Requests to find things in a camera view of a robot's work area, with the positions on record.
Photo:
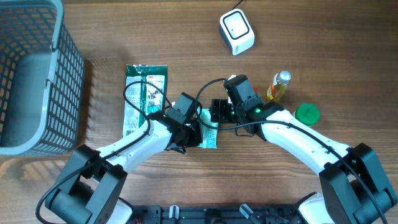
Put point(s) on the green package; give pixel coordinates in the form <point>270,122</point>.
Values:
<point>146,89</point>

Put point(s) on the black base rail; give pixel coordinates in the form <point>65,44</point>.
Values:
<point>269,214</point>

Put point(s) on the dark grey mesh basket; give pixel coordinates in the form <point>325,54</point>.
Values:
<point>42,77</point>

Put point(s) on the green lid jar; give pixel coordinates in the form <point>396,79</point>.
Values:
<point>307,114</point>

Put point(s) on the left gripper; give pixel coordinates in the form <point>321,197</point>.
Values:
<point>196,138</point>

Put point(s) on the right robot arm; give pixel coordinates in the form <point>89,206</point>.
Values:
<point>355,187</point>

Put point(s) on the light teal sachet pack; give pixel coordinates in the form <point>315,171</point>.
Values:
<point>209,136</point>

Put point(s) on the white barcode scanner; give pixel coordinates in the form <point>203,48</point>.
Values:
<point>236,31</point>

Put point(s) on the small yellow bottle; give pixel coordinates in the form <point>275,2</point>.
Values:
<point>278,85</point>

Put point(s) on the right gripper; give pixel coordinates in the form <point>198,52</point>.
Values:
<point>218,109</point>

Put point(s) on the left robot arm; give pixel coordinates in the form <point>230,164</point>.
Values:
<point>89,186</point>

